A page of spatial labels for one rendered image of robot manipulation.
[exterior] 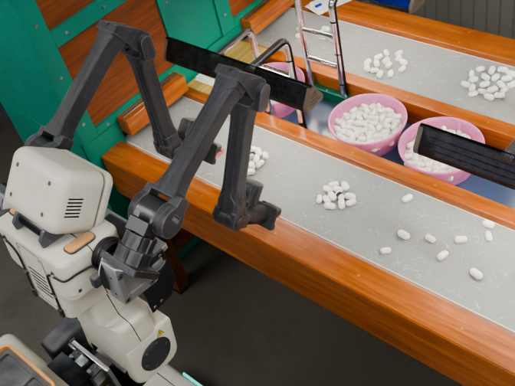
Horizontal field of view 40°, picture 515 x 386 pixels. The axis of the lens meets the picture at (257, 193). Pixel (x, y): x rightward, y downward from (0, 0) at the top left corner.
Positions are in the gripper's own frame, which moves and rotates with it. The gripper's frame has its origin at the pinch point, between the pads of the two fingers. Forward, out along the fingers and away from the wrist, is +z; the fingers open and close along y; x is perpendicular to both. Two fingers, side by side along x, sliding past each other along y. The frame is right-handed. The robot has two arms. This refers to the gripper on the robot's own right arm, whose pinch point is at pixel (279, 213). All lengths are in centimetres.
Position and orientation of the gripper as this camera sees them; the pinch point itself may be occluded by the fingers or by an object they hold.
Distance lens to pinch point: 208.4
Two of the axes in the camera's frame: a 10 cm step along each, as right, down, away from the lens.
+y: -7.5, -3.6, 5.6
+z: 6.0, -0.1, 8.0
